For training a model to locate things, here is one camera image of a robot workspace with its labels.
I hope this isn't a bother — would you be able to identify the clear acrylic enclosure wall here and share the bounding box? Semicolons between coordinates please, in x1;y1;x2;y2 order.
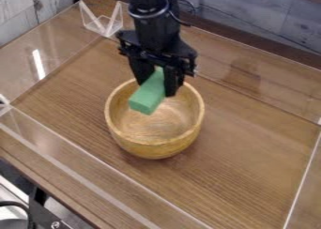
0;7;321;229

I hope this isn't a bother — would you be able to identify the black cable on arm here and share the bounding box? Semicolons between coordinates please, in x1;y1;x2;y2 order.
168;0;198;28

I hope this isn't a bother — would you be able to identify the green rectangular stick block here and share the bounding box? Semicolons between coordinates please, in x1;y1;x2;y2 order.
128;67;166;115

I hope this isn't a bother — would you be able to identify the round wooden bowl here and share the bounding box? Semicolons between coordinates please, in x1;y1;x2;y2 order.
104;79;206;160

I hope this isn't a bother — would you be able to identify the black metal table leg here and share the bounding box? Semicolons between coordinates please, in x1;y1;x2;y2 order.
29;187;72;229

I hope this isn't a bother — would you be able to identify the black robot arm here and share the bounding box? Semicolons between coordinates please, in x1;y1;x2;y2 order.
116;0;198;97

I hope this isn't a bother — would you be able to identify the clear acrylic corner bracket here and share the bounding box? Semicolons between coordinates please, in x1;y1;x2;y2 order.
79;0;123;38

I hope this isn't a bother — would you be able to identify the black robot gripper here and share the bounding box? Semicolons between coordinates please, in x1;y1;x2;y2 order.
116;11;196;97

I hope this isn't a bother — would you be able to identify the black cable lower left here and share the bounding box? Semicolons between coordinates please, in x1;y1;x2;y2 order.
0;200;35;229

